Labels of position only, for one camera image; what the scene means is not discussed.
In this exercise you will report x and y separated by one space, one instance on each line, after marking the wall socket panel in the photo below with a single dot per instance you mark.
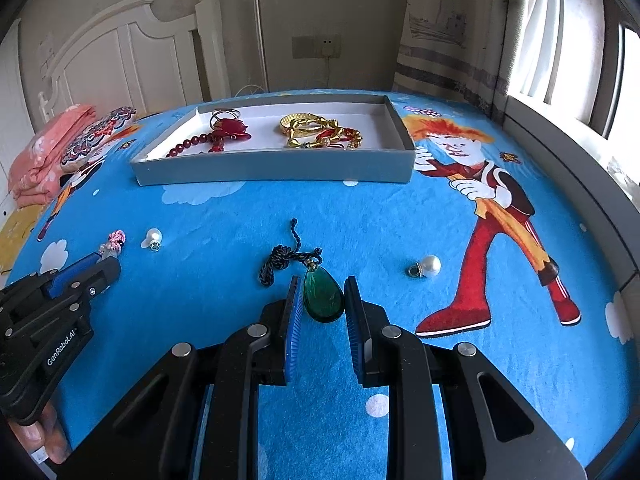
317 46

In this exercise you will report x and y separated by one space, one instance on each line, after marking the gold bamboo pearl bangle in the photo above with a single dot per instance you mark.
317 133

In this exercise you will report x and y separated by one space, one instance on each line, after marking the ship print curtain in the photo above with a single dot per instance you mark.
461 50

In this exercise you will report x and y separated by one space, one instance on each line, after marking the yellow bed sheet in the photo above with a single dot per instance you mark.
14 234

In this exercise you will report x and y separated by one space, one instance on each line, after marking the red rose brooch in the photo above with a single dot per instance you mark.
229 128

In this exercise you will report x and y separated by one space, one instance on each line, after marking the blue cartoon print tablecloth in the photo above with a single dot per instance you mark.
521 278

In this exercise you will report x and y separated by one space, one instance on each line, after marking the silver floor lamp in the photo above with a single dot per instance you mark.
261 45

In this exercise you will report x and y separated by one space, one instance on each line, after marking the white wooden headboard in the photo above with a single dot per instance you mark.
125 55

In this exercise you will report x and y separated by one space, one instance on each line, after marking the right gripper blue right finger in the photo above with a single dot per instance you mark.
358 328

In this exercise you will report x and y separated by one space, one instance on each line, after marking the white charger with cable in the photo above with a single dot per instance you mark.
327 67

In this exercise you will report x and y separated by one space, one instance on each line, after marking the pale jade pendant pink knot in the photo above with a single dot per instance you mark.
112 247

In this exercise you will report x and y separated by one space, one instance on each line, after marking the pink folded blanket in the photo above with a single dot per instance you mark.
34 176

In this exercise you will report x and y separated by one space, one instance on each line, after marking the person's left hand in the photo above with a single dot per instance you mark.
46 432

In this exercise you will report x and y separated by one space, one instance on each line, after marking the round patterned cushion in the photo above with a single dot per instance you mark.
94 135

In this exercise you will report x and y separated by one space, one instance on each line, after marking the grey shallow cardboard tray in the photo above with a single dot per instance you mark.
387 153

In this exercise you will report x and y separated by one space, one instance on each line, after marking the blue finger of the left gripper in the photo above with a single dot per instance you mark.
64 277

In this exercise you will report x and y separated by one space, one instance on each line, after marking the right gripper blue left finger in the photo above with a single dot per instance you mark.
290 326

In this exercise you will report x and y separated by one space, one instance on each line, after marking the white pearl charm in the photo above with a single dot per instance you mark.
153 240
427 267

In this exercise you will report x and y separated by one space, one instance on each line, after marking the plain gold bangle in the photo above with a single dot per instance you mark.
300 125

